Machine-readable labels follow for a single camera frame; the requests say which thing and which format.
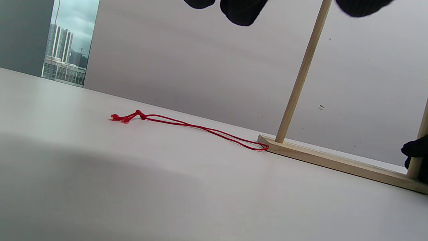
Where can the person's left hand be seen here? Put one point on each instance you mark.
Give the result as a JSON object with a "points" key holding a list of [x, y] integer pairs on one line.
{"points": [[242, 13]]}

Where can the wooden rack with two posts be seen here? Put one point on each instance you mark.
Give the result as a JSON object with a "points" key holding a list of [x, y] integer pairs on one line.
{"points": [[334, 162]]}

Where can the glass window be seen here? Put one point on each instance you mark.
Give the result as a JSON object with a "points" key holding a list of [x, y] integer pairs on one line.
{"points": [[67, 43]]}

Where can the person's right hand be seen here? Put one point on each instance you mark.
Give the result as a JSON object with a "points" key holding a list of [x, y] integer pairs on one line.
{"points": [[419, 147]]}

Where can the grey frosted panel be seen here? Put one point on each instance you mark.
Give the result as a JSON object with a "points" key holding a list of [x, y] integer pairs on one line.
{"points": [[23, 33]]}

